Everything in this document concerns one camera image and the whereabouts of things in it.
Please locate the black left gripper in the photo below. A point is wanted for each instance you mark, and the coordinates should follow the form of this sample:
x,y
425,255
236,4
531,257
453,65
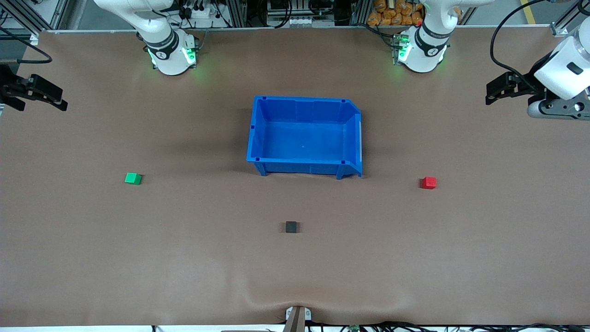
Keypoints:
x,y
530,84

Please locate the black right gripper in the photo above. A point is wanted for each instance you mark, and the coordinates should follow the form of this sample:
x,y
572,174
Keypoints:
x,y
10,85

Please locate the small red cube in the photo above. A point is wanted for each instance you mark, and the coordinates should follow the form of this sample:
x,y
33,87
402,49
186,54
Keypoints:
x,y
428,183

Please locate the small green cube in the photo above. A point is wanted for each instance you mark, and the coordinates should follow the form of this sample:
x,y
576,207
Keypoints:
x,y
133,178

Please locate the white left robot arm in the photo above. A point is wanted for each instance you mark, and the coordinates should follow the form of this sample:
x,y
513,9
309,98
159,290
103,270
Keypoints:
x,y
424,50

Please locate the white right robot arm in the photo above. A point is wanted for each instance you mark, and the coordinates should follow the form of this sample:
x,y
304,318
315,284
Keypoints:
x,y
168,55

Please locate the small black cube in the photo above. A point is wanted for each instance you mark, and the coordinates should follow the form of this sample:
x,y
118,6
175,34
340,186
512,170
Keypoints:
x,y
291,227

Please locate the orange packaged goods pile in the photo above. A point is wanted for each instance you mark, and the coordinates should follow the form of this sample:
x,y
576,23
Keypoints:
x,y
392,16

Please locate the white power strip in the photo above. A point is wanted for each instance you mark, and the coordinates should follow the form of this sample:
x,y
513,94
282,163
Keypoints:
x,y
203,11

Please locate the blue plastic storage bin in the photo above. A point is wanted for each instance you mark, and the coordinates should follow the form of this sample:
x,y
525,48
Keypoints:
x,y
304,138

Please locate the brown table mat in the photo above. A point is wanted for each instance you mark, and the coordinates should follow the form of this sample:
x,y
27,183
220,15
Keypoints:
x,y
184,258

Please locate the aluminium frame profile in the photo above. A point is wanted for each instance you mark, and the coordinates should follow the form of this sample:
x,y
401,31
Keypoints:
x,y
564,23
32,16

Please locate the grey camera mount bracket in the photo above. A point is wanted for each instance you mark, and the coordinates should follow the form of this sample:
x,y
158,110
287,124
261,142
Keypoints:
x,y
297,318

